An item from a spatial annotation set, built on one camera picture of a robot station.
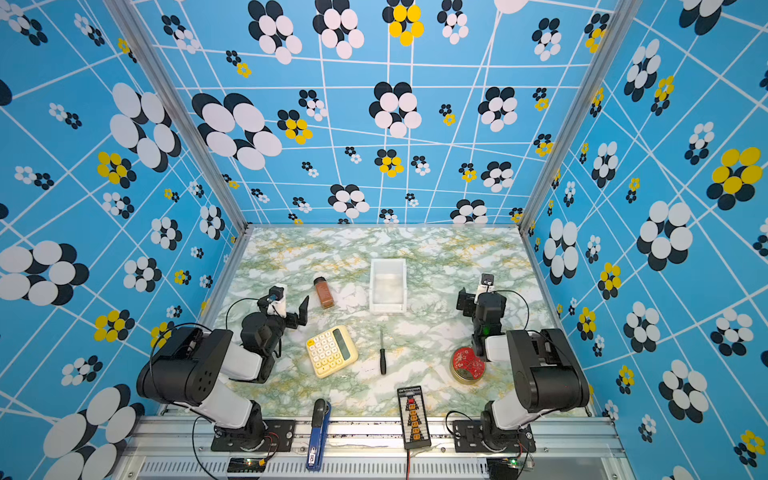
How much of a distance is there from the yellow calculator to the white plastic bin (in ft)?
0.42

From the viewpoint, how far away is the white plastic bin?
95cm

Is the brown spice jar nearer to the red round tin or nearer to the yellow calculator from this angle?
the yellow calculator

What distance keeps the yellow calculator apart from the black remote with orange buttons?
18cm

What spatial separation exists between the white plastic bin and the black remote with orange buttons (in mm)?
248

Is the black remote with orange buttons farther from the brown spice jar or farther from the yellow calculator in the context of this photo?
the brown spice jar

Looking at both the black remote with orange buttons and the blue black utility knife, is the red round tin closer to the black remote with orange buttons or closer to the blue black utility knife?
the black remote with orange buttons

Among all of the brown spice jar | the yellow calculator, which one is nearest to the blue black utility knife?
the yellow calculator

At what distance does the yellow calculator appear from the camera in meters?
0.84

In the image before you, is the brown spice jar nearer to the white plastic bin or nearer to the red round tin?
the white plastic bin

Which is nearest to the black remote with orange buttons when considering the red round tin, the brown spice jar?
the red round tin

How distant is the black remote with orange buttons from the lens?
74 cm
